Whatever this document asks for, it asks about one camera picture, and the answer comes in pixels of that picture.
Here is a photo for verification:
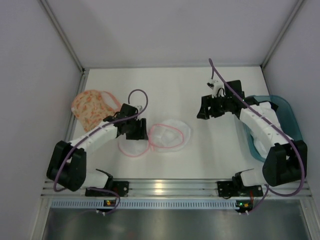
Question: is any right aluminium frame post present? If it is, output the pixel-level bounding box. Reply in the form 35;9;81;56
259;0;308;70

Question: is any left aluminium frame post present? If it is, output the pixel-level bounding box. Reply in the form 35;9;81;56
37;0;87;73

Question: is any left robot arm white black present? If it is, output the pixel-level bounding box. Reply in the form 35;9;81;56
46;103;149;192

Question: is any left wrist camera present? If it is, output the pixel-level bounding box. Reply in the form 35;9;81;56
134;105;144;113

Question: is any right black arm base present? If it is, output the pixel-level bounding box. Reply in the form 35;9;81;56
217;180;264;199

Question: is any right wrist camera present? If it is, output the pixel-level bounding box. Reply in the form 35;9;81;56
207;79;225;98

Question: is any white mesh laundry bag pink trim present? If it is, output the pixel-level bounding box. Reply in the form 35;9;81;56
118;119;192;158

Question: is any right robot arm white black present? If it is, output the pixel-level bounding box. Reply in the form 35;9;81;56
196;79;308;187

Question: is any aluminium front rail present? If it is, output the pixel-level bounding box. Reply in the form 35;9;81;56
40;178;313;200

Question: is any aluminium frame post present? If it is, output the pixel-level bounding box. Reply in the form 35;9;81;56
37;0;87;73
259;0;308;70

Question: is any slotted white cable duct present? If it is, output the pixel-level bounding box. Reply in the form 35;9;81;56
50;198;252;210

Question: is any teal plastic basin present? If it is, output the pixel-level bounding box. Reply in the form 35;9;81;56
243;95;303;163

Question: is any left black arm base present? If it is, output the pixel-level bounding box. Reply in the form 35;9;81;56
85;180;130;197

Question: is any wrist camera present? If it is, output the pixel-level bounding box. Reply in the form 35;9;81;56
207;79;225;98
134;105;144;113

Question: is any orange patterned bra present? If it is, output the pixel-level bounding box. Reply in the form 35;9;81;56
71;89;122;133

